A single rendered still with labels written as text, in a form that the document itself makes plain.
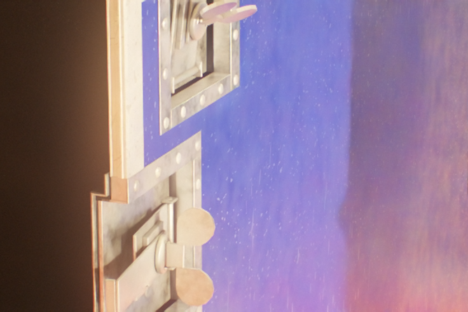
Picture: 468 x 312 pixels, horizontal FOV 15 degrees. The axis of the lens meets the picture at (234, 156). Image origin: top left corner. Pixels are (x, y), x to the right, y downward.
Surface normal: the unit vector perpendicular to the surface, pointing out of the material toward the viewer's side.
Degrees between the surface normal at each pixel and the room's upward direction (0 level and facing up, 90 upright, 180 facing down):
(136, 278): 90
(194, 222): 85
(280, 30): 90
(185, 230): 85
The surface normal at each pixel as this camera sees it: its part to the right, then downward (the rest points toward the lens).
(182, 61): 0.92, 0.22
